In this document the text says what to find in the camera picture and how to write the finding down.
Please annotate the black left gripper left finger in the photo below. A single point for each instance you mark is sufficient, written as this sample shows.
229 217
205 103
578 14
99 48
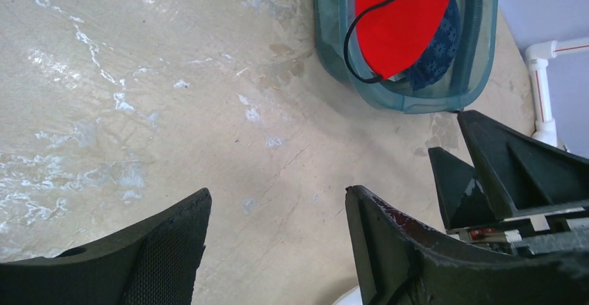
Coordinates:
153 261

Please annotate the white PVC pipe rack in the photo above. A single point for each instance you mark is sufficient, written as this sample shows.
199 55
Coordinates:
537 57

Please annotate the red and black bra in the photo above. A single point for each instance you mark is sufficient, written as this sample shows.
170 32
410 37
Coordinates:
386 37

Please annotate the pink-trimmed white laundry bag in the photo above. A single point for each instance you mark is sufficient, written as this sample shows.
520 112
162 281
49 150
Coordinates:
351 297

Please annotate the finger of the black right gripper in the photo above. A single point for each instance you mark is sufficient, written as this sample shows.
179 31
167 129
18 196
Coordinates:
461 199
520 175

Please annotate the teal plastic basin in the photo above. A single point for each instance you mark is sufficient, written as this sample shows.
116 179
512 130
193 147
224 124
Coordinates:
458 88

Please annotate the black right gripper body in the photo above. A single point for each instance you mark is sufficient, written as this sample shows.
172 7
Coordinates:
527 236

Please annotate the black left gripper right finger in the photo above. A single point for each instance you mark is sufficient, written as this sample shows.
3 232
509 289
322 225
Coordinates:
400 260

